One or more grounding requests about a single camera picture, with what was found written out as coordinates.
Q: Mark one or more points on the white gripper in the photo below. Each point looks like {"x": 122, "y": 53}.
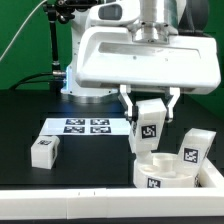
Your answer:
{"x": 108, "y": 57}

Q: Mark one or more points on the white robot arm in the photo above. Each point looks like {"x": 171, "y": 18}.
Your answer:
{"x": 158, "y": 21}

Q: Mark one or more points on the white marker sheet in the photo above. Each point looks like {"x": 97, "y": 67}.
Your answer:
{"x": 85, "y": 126}

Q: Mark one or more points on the white L-shaped fence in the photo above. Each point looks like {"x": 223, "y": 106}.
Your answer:
{"x": 207, "y": 200}

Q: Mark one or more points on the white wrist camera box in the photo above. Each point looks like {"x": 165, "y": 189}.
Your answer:
{"x": 117, "y": 13}

